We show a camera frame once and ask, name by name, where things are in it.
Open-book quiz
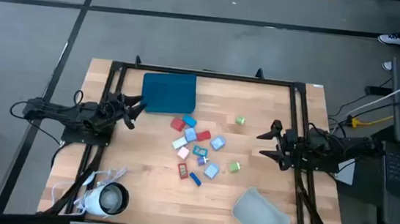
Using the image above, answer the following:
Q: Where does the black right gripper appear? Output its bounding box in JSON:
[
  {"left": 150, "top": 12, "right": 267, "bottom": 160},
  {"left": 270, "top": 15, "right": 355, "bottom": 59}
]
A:
[{"left": 253, "top": 118, "right": 309, "bottom": 173}]

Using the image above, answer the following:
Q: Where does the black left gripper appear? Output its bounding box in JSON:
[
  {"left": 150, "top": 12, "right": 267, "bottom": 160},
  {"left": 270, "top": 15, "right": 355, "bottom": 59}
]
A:
[{"left": 95, "top": 91, "right": 149, "bottom": 134}]

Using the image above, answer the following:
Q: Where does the red charger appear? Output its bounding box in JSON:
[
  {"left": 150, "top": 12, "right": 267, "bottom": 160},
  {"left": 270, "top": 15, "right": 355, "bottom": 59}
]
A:
[
  {"left": 195, "top": 129, "right": 213, "bottom": 143},
  {"left": 168, "top": 116, "right": 187, "bottom": 132}
]

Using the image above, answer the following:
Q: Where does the white and green charger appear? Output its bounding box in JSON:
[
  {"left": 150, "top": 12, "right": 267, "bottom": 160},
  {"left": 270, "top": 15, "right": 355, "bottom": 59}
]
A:
[{"left": 171, "top": 135, "right": 190, "bottom": 152}]

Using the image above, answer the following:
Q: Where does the pale pink charger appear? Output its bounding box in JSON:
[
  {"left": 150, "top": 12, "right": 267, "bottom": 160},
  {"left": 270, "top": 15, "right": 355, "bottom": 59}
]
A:
[{"left": 176, "top": 145, "right": 191, "bottom": 161}]

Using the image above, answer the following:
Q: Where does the red digital clock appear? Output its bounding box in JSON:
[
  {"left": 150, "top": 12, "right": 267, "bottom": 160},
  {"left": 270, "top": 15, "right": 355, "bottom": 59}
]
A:
[{"left": 176, "top": 161, "right": 190, "bottom": 181}]

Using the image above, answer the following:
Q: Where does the blue plastic bin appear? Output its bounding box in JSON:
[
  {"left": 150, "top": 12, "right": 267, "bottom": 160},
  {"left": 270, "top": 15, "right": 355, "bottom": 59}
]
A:
[{"left": 139, "top": 69, "right": 200, "bottom": 118}]

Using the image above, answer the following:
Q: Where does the light blue multiport charger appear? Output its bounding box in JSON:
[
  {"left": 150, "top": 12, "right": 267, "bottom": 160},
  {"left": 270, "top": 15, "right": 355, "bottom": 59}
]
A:
[{"left": 202, "top": 162, "right": 221, "bottom": 181}]

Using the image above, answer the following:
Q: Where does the white plastic bin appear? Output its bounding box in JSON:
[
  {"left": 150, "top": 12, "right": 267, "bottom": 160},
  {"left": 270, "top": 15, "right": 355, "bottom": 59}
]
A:
[{"left": 230, "top": 184, "right": 295, "bottom": 224}]

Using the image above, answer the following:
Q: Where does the white cylinder device black rim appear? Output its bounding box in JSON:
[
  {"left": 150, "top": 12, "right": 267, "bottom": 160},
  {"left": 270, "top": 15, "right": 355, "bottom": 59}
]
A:
[{"left": 81, "top": 179, "right": 131, "bottom": 220}]

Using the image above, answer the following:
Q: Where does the black power strip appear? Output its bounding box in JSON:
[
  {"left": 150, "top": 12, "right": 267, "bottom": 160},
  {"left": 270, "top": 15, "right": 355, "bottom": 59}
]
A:
[{"left": 364, "top": 85, "right": 394, "bottom": 97}]

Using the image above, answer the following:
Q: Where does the black aluminium table frame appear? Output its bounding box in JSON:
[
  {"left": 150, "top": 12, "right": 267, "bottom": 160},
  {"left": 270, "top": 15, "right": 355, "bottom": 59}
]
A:
[{"left": 36, "top": 47, "right": 361, "bottom": 224}]

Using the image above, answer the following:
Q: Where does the yellow cable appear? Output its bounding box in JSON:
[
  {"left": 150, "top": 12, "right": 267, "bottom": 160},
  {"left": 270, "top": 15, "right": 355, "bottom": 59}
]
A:
[{"left": 349, "top": 111, "right": 396, "bottom": 132}]

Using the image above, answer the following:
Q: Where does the thick white cable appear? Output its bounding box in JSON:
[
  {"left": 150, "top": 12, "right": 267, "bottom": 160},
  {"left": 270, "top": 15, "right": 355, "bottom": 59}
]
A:
[{"left": 330, "top": 59, "right": 400, "bottom": 141}]

